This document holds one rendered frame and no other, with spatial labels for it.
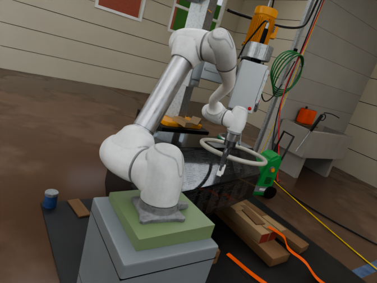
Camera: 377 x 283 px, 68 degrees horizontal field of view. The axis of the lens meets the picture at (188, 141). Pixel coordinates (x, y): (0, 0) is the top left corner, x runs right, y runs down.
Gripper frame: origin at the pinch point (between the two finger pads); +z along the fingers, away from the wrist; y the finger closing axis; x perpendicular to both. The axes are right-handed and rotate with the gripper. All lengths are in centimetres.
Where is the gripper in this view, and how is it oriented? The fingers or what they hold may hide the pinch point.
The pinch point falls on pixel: (221, 170)
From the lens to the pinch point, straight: 179.8
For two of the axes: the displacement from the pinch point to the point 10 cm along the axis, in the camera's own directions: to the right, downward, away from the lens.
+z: -2.8, 9.4, 2.1
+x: -8.9, -3.3, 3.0
